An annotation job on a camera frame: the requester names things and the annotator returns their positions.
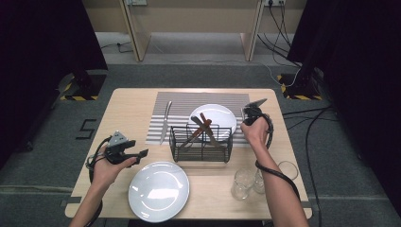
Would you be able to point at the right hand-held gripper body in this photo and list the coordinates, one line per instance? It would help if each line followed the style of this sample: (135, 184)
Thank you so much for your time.
(253, 113)

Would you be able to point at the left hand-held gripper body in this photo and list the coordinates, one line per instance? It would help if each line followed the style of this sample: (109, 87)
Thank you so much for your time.
(117, 140)

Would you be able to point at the white plate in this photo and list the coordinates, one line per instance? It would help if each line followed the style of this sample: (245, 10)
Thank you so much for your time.
(157, 192)
(220, 113)

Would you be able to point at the silver table knife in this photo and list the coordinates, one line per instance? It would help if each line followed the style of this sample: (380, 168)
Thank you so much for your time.
(164, 126)

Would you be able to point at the person's right hand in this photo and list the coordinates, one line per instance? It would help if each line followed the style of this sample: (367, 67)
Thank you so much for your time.
(257, 135)

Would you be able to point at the person's left hand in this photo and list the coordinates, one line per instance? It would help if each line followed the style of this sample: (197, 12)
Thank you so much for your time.
(104, 173)

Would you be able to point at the black stand base striped tape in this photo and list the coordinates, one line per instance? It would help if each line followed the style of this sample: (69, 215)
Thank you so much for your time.
(299, 90)
(91, 85)

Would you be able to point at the silver utensil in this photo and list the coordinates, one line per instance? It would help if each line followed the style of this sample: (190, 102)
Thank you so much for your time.
(196, 121)

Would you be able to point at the striped placemat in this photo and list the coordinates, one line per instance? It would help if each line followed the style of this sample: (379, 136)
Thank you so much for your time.
(189, 101)

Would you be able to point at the black tape piece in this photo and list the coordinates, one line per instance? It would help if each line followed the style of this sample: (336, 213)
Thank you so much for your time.
(71, 200)
(306, 204)

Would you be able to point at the beige background desk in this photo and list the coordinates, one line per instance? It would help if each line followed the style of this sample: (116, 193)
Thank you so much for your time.
(138, 38)

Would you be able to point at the black curtain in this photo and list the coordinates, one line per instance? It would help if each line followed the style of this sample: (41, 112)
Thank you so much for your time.
(362, 78)
(38, 63)

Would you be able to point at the white power strip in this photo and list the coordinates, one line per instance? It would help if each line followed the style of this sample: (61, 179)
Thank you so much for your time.
(135, 2)

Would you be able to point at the white wall outlet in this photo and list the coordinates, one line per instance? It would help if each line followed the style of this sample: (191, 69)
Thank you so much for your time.
(279, 2)

